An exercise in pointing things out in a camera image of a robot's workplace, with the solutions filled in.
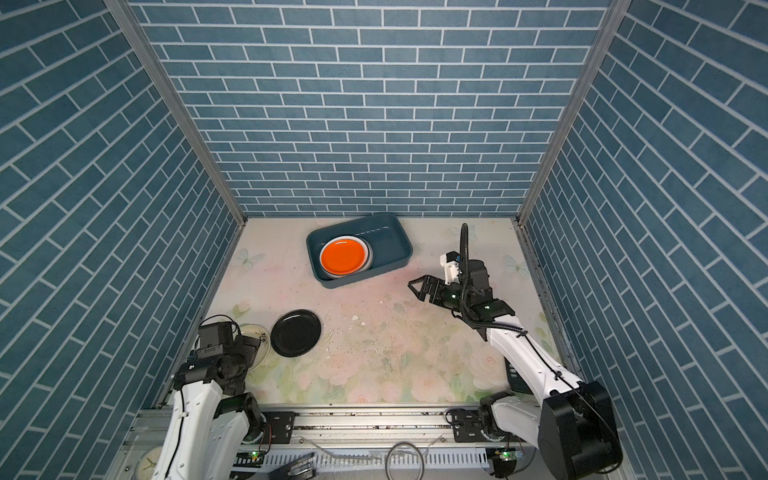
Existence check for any black calculator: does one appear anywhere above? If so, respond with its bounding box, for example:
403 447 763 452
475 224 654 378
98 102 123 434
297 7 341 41
505 360 532 395

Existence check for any orange plate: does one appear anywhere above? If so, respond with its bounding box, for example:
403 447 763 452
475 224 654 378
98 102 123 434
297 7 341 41
319 236 368 277

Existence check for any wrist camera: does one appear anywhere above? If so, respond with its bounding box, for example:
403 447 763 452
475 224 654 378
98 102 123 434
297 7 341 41
198 322 237 348
440 251 461 285

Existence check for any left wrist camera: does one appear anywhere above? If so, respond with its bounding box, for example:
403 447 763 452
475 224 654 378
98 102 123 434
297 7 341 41
198 322 237 348

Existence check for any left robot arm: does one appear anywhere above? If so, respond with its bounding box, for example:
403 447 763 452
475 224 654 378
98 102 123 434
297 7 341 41
152 314 267 479

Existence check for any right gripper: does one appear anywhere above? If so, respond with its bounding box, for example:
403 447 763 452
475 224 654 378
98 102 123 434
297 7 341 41
410 273 473 313

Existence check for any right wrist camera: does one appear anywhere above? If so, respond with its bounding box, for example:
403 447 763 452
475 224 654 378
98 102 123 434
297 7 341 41
440 251 461 285

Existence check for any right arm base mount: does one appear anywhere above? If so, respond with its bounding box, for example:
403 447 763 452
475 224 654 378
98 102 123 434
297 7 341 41
443 408 503 443

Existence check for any cream plate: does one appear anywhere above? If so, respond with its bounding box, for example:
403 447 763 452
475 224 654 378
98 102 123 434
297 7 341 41
240 324 271 371

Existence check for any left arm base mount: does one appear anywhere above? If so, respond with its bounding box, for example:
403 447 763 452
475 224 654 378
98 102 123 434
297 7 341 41
243 411 297 448

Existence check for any black plate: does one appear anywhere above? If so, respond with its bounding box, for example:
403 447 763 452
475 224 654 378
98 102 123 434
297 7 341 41
270 309 322 358

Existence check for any aluminium rail frame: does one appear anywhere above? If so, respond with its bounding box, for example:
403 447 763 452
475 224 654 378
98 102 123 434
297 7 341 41
104 404 637 480

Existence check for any white analog clock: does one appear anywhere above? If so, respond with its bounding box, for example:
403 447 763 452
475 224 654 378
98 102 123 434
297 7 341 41
132 446 162 480

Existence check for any looped grey cable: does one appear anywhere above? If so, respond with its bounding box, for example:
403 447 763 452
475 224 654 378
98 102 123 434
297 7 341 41
384 441 426 480

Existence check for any teal plastic bin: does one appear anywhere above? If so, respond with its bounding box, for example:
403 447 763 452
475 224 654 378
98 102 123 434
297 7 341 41
306 213 413 289

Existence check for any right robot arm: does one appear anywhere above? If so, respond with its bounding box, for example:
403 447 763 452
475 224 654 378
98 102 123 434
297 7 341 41
408 252 624 479

